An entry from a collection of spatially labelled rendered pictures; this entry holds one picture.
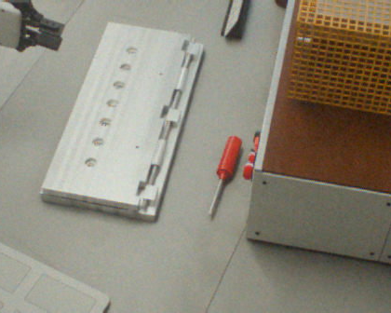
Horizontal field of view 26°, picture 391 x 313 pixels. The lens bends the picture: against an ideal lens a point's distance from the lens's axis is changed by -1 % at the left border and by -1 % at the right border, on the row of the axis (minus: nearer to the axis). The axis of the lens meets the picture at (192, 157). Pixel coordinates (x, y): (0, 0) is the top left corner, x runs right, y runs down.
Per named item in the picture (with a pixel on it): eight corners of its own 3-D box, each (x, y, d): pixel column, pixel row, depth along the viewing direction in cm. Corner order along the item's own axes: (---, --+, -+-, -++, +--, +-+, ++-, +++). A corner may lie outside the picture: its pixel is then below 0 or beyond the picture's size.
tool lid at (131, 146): (109, 28, 176) (108, 21, 174) (197, 42, 174) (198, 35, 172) (42, 193, 148) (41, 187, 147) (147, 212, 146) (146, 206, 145)
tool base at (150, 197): (107, 35, 178) (106, 22, 175) (203, 50, 175) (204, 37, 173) (41, 200, 150) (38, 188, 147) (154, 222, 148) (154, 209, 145)
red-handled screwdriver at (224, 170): (227, 142, 160) (228, 132, 158) (242, 145, 159) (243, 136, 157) (201, 217, 149) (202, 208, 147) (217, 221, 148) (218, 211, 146)
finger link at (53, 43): (28, 25, 151) (63, 36, 151) (26, 37, 153) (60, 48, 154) (21, 37, 149) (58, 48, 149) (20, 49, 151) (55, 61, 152)
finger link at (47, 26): (31, 2, 146) (67, 14, 147) (29, 15, 149) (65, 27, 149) (24, 14, 144) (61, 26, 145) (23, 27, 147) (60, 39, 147)
